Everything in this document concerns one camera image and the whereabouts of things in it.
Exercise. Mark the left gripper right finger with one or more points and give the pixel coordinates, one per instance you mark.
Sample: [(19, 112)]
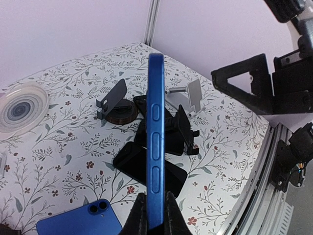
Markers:
[(174, 223)]

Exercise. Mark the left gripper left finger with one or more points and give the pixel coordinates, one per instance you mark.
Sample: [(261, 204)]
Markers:
[(136, 223)]

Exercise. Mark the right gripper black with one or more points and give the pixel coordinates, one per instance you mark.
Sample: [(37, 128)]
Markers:
[(288, 90)]

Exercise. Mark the white silver phone stand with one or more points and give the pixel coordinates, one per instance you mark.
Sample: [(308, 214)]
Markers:
[(189, 97)]

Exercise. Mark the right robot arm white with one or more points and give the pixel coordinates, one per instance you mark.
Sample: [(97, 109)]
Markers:
[(300, 14)]

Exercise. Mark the blue phone face down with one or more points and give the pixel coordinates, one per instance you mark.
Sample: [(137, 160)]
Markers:
[(96, 218)]

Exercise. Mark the black phone on table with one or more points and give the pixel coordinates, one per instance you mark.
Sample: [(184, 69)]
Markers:
[(131, 160)]

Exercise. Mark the black clamp phone stand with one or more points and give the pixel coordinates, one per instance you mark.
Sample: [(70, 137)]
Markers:
[(171, 135)]

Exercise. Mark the round wooden base stand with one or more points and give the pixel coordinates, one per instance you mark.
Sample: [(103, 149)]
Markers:
[(115, 108)]

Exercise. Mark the small black phone on stand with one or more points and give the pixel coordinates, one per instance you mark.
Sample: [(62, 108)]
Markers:
[(140, 102)]

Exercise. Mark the silver folding phone stand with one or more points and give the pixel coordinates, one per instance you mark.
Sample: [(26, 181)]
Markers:
[(3, 158)]

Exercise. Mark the floral table mat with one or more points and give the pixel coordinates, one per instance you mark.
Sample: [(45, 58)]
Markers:
[(66, 161)]

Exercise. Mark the white round dish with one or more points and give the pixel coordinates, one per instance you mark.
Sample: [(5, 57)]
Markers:
[(22, 109)]

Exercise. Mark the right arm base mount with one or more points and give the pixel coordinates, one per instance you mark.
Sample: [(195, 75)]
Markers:
[(291, 159)]

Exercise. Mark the front aluminium rail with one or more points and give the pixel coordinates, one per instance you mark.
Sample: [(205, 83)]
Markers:
[(261, 209)]

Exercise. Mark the right aluminium frame post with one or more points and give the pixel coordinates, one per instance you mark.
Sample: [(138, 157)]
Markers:
[(151, 22)]

